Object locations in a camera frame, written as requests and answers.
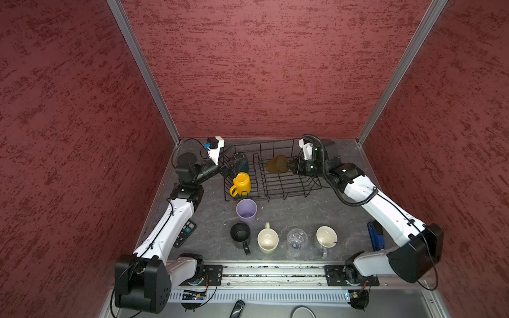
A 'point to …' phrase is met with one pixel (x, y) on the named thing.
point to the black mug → (240, 234)
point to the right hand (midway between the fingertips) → (286, 168)
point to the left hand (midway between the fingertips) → (238, 155)
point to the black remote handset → (237, 309)
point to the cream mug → (268, 240)
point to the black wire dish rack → (259, 171)
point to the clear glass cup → (297, 239)
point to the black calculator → (189, 227)
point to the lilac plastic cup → (246, 209)
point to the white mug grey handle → (326, 238)
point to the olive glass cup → (280, 164)
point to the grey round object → (301, 311)
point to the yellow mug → (242, 185)
